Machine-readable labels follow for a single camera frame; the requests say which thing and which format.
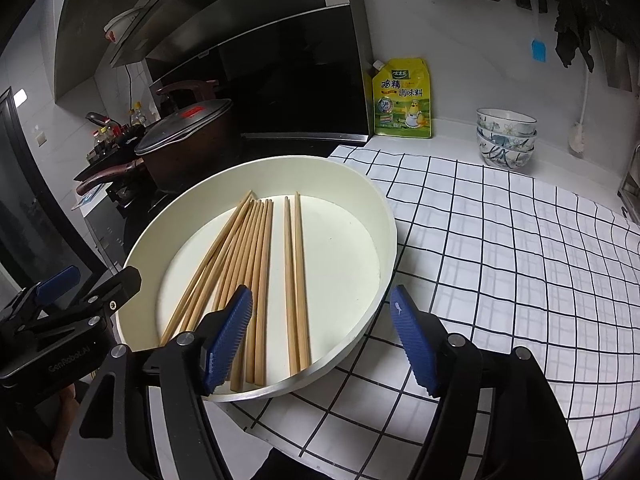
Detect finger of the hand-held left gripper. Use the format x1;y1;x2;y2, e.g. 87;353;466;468
15;266;142;342
0;265;82;332

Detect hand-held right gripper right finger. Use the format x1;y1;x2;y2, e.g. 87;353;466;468
389;285;583;480

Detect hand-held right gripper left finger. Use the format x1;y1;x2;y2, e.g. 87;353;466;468
52;284;254;480

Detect pile of wooden chopsticks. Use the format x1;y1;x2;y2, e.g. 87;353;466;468
159;190;275;393

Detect wooden chopstick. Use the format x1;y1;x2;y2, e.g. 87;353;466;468
284;196;301;375
294;191;312;372

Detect white round basin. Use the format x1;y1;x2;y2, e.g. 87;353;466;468
116;155;398;403

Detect steel gas stove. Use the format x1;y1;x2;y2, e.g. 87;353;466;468
82;185;166;266

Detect white black-checked cloth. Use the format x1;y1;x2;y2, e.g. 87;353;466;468
245;144;640;466

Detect cluster of condiment bottles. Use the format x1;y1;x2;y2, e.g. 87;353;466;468
85;101;148;161

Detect brown pot with lid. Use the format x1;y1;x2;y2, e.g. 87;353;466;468
134;80;236;193

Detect blue floral ceramic bowl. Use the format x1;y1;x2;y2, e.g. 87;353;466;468
479;142;535;170
476;127;537;151
475;107;537;136

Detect yellow seasoning pouch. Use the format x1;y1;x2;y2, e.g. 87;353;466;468
370;57;434;138

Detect white dish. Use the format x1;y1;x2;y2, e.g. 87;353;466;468
104;6;147;42

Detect steel plate rack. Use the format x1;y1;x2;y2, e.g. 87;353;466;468
619;142;640;218

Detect black range hood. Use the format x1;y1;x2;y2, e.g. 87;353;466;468
52;0;373;143

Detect black hanging rag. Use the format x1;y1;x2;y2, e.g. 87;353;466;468
554;0;596;73

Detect steel cleaver blade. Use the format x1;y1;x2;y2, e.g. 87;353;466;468
597;27;640;92

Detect dark pan with brown handle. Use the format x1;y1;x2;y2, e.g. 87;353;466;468
74;157;148;197

